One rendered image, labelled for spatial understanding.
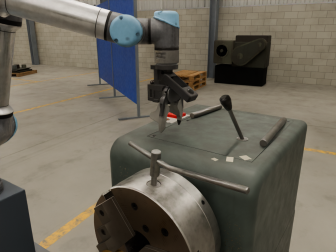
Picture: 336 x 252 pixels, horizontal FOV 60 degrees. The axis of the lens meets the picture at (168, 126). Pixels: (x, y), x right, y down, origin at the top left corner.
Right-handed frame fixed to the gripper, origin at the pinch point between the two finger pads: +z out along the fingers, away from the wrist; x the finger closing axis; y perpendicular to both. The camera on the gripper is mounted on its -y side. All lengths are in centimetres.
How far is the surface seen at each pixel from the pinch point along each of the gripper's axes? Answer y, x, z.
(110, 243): -10.2, 39.1, 14.4
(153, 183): -14.0, 28.3, 3.4
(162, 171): -11.5, 21.4, 3.9
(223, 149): -20.0, 3.4, 2.2
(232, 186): -34.7, 33.0, -4.6
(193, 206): -22.7, 24.9, 8.1
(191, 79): 359, -623, 93
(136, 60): 306, -334, 19
